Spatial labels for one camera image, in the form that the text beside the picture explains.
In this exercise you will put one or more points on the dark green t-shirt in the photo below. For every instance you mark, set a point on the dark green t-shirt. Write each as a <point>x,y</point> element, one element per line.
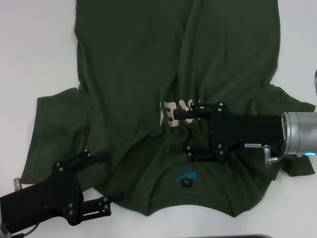
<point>138,74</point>

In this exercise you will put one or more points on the dark grey rounded object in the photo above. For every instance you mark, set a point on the dark grey rounded object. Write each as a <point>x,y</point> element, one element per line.
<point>315,81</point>

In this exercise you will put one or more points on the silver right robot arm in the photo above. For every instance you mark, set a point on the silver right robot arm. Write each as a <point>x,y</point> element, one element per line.
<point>301,134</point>

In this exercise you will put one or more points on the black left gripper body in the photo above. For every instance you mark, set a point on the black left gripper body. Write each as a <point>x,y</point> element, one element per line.
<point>59,196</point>

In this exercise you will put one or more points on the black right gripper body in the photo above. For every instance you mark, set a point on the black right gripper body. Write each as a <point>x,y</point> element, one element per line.
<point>242,131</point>

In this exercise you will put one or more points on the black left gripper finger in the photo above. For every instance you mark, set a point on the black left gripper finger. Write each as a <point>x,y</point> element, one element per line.
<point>99,157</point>
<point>96,207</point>

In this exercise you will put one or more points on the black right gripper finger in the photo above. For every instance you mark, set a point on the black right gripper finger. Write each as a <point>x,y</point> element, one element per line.
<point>200,153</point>
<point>183,114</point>

